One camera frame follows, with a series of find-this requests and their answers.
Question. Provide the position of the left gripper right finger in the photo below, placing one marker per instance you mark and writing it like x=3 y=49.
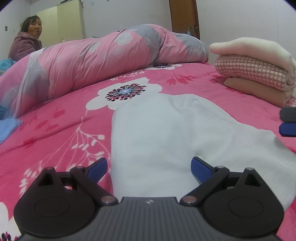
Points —
x=233 y=204

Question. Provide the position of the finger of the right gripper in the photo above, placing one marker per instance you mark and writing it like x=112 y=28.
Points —
x=287 y=129
x=288 y=114

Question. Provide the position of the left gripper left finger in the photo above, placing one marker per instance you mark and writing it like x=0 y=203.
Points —
x=60 y=204

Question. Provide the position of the white shirt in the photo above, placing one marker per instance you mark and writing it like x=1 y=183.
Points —
x=154 y=139

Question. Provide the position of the beige folded garment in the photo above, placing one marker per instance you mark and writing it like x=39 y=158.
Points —
x=264 y=92

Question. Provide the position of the cream folded fleece garment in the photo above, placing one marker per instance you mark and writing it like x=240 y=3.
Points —
x=264 y=50

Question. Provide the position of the pink floral bed blanket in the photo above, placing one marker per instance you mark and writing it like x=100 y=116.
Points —
x=75 y=129

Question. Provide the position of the blue cloth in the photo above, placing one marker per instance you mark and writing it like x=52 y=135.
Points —
x=7 y=127

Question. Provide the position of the pink grey rolled duvet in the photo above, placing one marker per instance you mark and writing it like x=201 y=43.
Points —
x=55 y=71

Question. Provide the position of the brown wooden door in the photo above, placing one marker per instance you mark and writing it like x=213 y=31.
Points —
x=184 y=17

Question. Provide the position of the teal blue blanket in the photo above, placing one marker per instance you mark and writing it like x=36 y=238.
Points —
x=5 y=65

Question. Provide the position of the person in purple jacket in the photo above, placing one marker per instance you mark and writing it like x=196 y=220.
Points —
x=28 y=39

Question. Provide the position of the yellow green wardrobe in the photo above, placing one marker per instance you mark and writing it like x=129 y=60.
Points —
x=62 y=23

